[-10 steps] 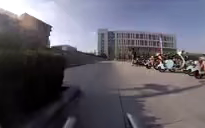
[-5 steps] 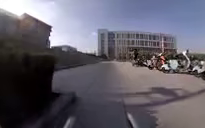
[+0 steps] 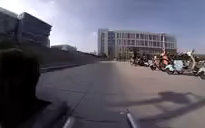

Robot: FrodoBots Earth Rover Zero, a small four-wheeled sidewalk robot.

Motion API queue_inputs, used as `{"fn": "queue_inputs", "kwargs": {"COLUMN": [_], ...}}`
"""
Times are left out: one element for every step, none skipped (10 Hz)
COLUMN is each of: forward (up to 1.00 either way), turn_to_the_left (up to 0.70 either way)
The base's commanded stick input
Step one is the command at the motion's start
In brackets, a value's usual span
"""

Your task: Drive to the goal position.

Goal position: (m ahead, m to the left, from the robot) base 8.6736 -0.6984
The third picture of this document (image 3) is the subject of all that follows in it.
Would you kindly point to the grey paved plaza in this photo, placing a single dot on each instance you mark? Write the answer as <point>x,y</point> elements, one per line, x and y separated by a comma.
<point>110,90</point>

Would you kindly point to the wide stone stairway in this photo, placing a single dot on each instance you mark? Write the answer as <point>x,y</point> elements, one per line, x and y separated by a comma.
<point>66,58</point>

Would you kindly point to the low distant building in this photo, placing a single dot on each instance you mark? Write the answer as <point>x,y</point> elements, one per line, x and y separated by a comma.
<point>64,48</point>

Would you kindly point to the pale multi-storey building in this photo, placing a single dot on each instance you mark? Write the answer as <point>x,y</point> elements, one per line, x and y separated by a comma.
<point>136,40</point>

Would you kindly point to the robot's own part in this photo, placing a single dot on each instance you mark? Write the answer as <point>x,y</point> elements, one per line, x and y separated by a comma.
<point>131,120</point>
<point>68,123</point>

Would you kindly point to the pale lamp pole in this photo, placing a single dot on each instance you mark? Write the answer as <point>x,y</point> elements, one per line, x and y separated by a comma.
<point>163,41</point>

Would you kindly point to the row of parked scooters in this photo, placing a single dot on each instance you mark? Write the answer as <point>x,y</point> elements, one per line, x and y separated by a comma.
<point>171,65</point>

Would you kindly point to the dark glass building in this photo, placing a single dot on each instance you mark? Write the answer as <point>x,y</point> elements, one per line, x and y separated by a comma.
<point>3,26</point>
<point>33,31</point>

